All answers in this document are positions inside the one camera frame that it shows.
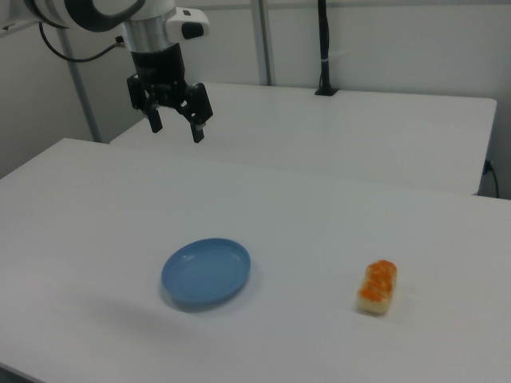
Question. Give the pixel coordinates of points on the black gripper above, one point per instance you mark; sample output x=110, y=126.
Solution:
x=159, y=65

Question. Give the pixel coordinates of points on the blue round plate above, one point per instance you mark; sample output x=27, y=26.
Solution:
x=205, y=273

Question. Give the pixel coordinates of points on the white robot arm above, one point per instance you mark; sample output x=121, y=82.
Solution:
x=100, y=12

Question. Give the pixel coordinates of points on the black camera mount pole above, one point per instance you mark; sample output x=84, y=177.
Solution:
x=325, y=48

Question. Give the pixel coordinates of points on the grey aluminium frame post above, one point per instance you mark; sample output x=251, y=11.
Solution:
x=80, y=95
x=266, y=44

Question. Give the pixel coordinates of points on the bread with orange topping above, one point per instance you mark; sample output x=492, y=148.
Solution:
x=377, y=289

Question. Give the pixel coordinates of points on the white side table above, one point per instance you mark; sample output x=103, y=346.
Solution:
x=319, y=135

